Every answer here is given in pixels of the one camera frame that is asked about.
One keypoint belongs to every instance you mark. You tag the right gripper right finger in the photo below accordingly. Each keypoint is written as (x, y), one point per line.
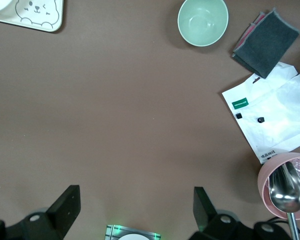
(207, 220)

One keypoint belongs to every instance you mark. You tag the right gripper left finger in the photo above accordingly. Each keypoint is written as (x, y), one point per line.
(62, 210)

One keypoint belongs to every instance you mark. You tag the pink cup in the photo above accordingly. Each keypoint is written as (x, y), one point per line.
(263, 185)

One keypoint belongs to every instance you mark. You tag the metal scoop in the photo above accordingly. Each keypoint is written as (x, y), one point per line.
(287, 197)

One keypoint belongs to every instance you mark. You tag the small black clip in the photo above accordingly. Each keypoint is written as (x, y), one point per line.
(260, 119)
(238, 115)

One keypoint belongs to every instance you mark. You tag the white plastic bag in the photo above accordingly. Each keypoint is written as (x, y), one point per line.
(277, 125)

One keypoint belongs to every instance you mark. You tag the grey folded cloth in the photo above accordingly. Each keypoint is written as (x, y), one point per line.
(267, 45)

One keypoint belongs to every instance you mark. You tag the cream bear print tray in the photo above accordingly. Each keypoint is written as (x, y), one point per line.
(40, 23)

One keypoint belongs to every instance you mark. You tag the pale green bowl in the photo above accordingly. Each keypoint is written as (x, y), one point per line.
(202, 22)

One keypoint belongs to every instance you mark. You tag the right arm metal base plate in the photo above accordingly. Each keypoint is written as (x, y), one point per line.
(112, 231)

